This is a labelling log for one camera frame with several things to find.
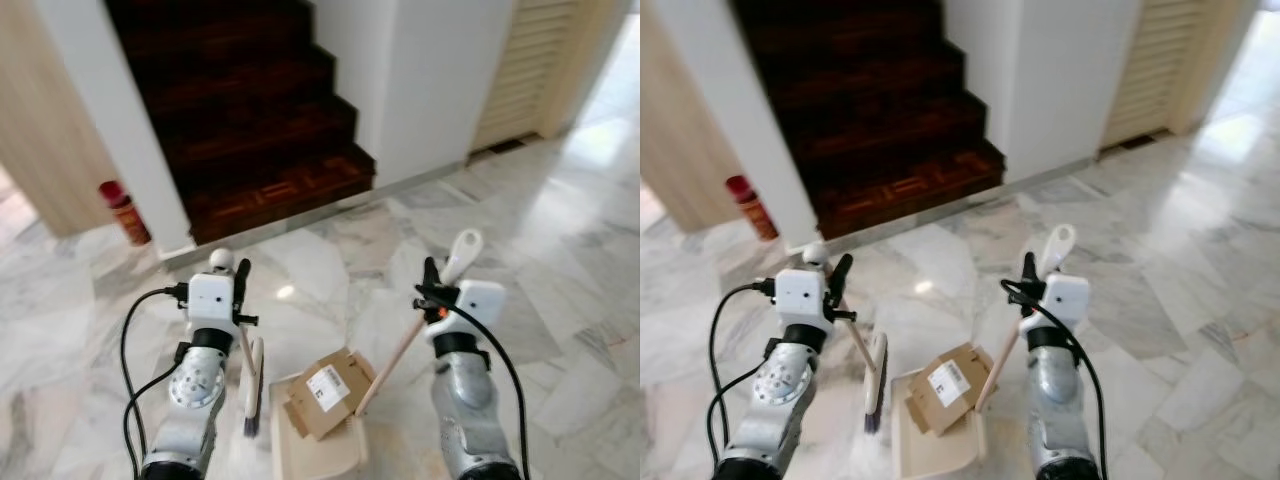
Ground beige broom with purple bristles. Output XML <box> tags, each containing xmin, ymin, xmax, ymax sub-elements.
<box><xmin>804</xmin><ymin>243</ymin><xmax>890</xmax><ymax>435</ymax></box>
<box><xmin>208</xmin><ymin>248</ymin><xmax>268</xmax><ymax>442</ymax></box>

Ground small brown cardboard box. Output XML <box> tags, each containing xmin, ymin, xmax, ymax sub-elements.
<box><xmin>904</xmin><ymin>342</ymin><xmax>997</xmax><ymax>438</ymax></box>
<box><xmin>282</xmin><ymin>346</ymin><xmax>379</xmax><ymax>443</ymax></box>

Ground red canister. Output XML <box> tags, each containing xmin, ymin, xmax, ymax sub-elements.
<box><xmin>97</xmin><ymin>179</ymin><xmax>154</xmax><ymax>248</ymax></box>
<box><xmin>724</xmin><ymin>174</ymin><xmax>780</xmax><ymax>243</ymax></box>

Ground dark wooden staircase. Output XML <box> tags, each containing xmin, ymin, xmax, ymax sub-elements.
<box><xmin>104</xmin><ymin>0</ymin><xmax>379</xmax><ymax>247</ymax></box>
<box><xmin>729</xmin><ymin>0</ymin><xmax>1007</xmax><ymax>242</ymax></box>

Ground beige louvred door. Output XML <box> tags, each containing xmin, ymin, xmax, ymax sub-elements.
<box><xmin>468</xmin><ymin>0</ymin><xmax>603</xmax><ymax>158</ymax></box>
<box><xmin>1098</xmin><ymin>0</ymin><xmax>1233</xmax><ymax>153</ymax></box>

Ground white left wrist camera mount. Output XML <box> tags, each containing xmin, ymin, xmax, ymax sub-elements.
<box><xmin>774</xmin><ymin>267</ymin><xmax>834</xmax><ymax>332</ymax></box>
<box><xmin>185</xmin><ymin>272</ymin><xmax>242</xmax><ymax>337</ymax></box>

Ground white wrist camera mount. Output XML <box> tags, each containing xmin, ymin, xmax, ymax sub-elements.
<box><xmin>428</xmin><ymin>279</ymin><xmax>508</xmax><ymax>347</ymax></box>
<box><xmin>1022</xmin><ymin>275</ymin><xmax>1092</xmax><ymax>337</ymax></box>
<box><xmin>774</xmin><ymin>267</ymin><xmax>834</xmax><ymax>332</ymax></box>
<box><xmin>185</xmin><ymin>272</ymin><xmax>242</xmax><ymax>337</ymax></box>

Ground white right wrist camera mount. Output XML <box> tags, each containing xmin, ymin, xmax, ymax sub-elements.
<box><xmin>1022</xmin><ymin>275</ymin><xmax>1092</xmax><ymax>337</ymax></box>
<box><xmin>428</xmin><ymin>279</ymin><xmax>508</xmax><ymax>347</ymax></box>

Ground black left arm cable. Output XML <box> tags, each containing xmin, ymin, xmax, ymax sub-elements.
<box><xmin>704</xmin><ymin>279</ymin><xmax>778</xmax><ymax>473</ymax></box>
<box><xmin>119</xmin><ymin>284</ymin><xmax>192</xmax><ymax>480</ymax></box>

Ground light wooden wall panel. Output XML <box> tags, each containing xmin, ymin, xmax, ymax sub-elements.
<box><xmin>640</xmin><ymin>0</ymin><xmax>747</xmax><ymax>234</ymax></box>
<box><xmin>0</xmin><ymin>0</ymin><xmax>117</xmax><ymax>239</ymax></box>

